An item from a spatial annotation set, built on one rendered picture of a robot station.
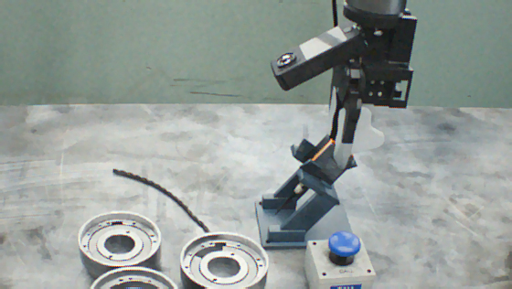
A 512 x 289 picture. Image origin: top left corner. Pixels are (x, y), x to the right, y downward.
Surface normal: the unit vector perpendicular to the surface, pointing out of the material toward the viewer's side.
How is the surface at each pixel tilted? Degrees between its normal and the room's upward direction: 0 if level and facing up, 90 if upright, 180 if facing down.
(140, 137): 0
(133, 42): 90
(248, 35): 90
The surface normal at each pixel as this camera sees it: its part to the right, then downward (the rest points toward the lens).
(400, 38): 0.09, 0.52
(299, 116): 0.08, -0.85
